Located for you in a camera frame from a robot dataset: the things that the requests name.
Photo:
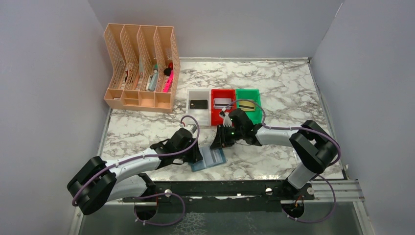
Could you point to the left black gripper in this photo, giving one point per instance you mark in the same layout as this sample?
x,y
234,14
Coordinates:
x,y
195,152

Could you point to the green plastic bin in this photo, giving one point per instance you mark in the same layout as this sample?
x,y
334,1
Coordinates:
x,y
254,95

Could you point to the red plastic bin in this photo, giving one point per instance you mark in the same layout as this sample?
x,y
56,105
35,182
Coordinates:
x,y
216,119

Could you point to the white plastic bin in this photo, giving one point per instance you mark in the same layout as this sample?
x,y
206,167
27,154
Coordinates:
x,y
203,116

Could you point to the white striped card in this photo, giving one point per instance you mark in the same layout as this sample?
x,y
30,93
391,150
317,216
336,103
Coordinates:
x,y
220,103

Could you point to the blue leather card holder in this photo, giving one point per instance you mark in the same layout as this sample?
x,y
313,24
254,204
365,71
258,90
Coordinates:
x,y
201,165

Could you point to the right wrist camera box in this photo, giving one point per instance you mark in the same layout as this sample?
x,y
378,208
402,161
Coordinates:
x,y
227,122

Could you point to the pink highlighter pen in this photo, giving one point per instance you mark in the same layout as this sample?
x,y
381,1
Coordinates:
x,y
169,82

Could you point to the black credit card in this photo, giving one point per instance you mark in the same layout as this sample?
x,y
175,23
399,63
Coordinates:
x,y
198,104

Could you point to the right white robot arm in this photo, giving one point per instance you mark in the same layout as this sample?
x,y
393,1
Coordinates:
x,y
314,147

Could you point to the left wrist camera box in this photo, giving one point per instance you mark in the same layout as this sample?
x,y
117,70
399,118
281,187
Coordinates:
x,y
192,128

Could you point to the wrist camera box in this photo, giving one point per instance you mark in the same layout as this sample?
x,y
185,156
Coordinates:
x,y
227,122
192,128

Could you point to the teal grey stapler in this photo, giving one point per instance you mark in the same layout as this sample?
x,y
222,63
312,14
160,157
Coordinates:
x,y
153,79

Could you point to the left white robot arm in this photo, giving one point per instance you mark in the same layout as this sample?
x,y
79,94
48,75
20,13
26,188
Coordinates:
x,y
100,181

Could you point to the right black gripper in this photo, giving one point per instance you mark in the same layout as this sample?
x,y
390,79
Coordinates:
x,y
223,136

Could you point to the black binder clip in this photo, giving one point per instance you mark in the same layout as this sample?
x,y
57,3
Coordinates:
x,y
168,71

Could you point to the gold credit card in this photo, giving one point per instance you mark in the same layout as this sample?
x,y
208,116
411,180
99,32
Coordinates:
x,y
246,106

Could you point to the peach plastic file organizer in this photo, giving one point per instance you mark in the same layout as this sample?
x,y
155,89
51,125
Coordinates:
x,y
133,51

